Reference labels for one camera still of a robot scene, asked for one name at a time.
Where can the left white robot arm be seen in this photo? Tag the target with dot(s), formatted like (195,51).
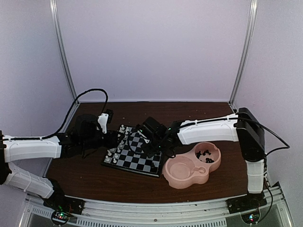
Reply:
(13,149)

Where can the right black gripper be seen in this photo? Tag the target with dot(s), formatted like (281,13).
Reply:
(150,152)

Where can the aluminium frame post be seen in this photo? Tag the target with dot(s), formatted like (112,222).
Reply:
(245,51)
(62,52)

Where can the pink double pet bowl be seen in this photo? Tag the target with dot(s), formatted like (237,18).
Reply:
(185,169)

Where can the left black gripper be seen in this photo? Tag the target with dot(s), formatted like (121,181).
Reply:
(111,141)

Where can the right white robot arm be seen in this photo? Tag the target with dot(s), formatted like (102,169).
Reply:
(241,127)

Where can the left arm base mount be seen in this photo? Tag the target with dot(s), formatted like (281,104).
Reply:
(67,205)

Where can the black and white chessboard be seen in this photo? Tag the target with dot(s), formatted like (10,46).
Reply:
(132,158)

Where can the left aluminium frame post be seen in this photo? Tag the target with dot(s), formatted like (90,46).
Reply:
(62,52)

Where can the right aluminium frame post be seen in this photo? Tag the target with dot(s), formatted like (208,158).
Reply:
(245,51)

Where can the front aluminium rail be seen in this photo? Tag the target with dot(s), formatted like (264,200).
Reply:
(211,213)

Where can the pile of black chess pieces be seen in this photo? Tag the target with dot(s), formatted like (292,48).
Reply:
(204,156)

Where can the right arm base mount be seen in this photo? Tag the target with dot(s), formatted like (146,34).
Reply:
(245,203)

